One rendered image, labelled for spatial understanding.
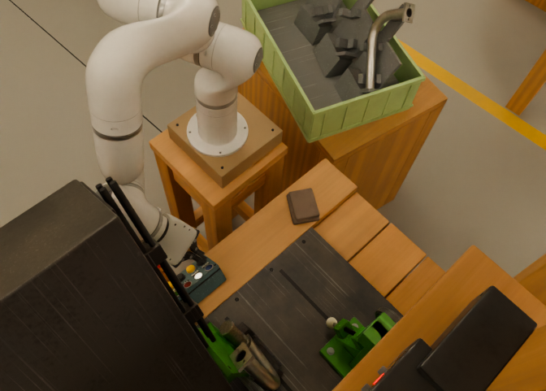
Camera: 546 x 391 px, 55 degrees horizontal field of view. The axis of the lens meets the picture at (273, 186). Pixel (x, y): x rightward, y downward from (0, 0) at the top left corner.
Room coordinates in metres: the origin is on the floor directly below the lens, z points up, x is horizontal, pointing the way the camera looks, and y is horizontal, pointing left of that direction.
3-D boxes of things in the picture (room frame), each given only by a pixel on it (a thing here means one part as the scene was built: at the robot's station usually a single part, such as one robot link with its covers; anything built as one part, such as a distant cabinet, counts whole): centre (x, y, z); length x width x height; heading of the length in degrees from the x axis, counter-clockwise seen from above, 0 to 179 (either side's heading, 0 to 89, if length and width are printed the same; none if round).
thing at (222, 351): (0.19, 0.09, 1.17); 0.13 x 0.12 x 0.20; 138
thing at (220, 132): (0.93, 0.19, 1.01); 0.19 x 0.19 x 0.18
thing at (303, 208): (0.70, -0.09, 0.91); 0.10 x 0.08 x 0.03; 16
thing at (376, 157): (1.38, -0.19, 0.39); 0.68 x 0.52 x 0.79; 38
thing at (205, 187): (0.93, 0.19, 0.83); 0.32 x 0.32 x 0.04; 49
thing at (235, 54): (0.93, 0.15, 1.22); 0.19 x 0.12 x 0.24; 74
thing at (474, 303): (0.16, -0.27, 1.59); 0.15 x 0.07 x 0.07; 138
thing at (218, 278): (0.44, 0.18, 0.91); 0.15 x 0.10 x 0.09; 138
